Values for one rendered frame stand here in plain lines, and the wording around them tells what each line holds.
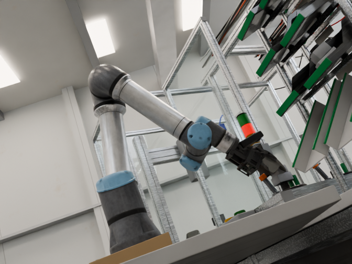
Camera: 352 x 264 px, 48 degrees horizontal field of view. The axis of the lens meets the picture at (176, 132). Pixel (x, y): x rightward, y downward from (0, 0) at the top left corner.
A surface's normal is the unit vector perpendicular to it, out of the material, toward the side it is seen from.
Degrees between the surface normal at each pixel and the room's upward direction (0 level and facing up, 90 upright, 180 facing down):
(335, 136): 90
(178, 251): 90
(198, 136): 92
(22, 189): 90
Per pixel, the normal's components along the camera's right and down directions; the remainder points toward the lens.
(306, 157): 0.19, -0.47
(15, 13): 0.33, 0.86
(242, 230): -0.04, -0.40
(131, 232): -0.07, -0.64
